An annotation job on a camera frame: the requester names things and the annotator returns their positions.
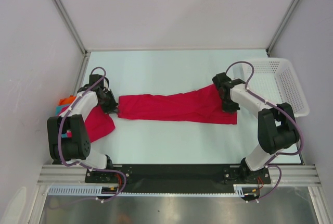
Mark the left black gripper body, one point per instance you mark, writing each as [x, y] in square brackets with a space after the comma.
[109, 103]

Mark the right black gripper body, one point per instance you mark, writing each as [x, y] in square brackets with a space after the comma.
[229, 106]

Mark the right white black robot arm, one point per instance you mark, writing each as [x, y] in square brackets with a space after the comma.
[277, 129]

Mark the red t shirt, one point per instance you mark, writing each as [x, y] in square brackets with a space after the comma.
[203, 106]
[98, 124]

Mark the white perforated plastic basket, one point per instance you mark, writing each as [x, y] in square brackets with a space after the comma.
[275, 80]

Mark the aluminium frame rail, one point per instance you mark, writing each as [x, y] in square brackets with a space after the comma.
[299, 175]

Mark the right slotted cable duct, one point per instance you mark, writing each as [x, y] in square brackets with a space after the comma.
[247, 189]

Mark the left slotted cable duct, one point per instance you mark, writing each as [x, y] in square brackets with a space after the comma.
[75, 190]

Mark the slotted cable duct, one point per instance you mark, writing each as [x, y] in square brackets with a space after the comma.
[247, 189]
[75, 190]

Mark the folded red t shirt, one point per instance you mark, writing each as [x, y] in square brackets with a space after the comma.
[98, 124]

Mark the teal t shirt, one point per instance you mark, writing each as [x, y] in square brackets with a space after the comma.
[61, 108]

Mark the orange t shirt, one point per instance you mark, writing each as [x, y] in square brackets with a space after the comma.
[67, 101]

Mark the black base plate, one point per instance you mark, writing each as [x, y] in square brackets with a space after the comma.
[188, 178]

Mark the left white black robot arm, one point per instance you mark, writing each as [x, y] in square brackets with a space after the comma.
[68, 139]

